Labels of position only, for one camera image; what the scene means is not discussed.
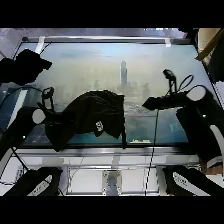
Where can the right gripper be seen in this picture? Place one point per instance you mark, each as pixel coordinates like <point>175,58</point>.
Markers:
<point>166,101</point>

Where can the black garment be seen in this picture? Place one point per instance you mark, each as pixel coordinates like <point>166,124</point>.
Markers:
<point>90,116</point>
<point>23,68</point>

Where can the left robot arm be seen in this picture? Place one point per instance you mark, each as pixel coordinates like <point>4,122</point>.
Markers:
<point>20,126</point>

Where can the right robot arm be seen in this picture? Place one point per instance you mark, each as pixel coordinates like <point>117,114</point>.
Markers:
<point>203,126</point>

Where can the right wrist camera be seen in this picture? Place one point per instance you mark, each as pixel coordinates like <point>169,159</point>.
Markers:
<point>170,76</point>

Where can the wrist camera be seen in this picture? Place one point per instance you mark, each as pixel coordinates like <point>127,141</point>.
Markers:
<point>48,95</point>
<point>170,76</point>

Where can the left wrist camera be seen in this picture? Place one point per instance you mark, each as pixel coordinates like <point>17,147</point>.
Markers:
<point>48,95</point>

